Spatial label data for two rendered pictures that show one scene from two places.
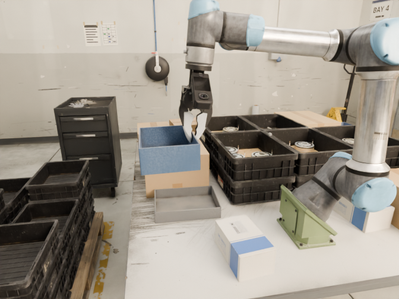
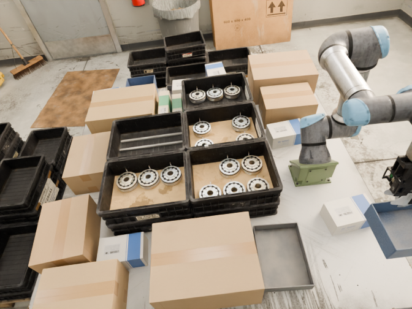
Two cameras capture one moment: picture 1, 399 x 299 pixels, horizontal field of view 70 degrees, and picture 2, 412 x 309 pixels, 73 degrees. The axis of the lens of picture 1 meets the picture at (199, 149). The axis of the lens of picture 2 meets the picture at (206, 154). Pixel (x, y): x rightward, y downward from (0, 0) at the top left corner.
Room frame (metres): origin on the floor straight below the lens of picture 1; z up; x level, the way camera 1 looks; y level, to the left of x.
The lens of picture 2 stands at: (1.24, 0.53, 1.93)
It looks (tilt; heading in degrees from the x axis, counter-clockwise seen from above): 49 degrees down; 282
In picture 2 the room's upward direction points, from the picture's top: 8 degrees counter-clockwise
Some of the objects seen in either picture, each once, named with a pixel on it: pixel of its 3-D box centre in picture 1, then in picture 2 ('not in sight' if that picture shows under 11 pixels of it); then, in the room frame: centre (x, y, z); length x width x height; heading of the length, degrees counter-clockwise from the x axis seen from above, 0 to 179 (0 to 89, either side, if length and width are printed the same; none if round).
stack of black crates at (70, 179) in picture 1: (65, 201); not in sight; (1.73, 0.93, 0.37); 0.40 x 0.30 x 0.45; 11
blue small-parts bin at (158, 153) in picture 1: (167, 146); (411, 226); (0.74, 0.09, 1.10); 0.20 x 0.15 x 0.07; 11
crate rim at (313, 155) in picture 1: (305, 140); (222, 125); (1.37, -0.54, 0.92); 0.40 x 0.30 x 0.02; 12
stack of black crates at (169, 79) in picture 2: not in sight; (189, 87); (1.81, -1.70, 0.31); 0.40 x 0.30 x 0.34; 10
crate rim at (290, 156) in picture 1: (250, 145); (231, 169); (1.31, -0.25, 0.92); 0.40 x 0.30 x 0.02; 12
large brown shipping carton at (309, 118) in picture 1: (303, 130); (126, 113); (2.01, -0.76, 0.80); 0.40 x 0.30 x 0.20; 11
